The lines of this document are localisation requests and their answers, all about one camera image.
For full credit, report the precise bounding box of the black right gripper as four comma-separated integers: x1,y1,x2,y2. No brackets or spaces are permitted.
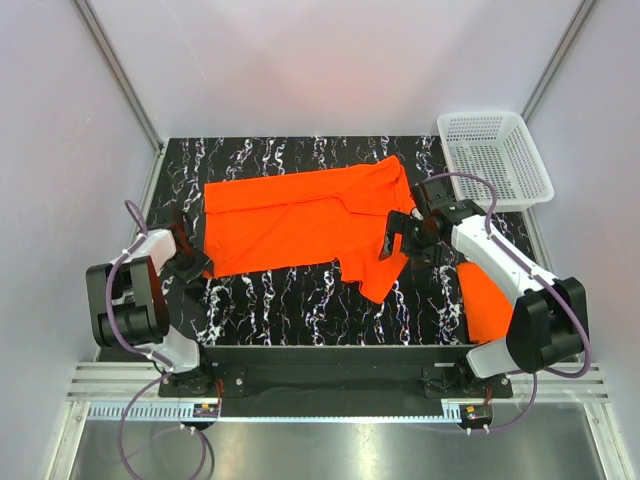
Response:
379,210,442,271

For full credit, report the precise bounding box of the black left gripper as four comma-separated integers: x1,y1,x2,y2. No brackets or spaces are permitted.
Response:
164,242,213,289

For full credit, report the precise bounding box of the orange t-shirt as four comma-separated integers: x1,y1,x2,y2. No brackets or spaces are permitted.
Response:
457,262,513,344
204,156,414,303

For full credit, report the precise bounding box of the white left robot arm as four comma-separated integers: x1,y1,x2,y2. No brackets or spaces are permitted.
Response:
85,200,216,396

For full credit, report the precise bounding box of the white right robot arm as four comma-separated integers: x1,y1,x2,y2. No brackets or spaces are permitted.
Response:
379,175,592,397

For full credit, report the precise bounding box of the folded orange t-shirt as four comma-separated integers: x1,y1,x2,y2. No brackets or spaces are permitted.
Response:
457,262,513,344

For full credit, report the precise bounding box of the white plastic mesh basket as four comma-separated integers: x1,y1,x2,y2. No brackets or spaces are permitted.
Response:
437,111,554,213

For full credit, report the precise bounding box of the white slotted cable duct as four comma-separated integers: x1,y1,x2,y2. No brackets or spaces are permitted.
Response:
88,401,221,422

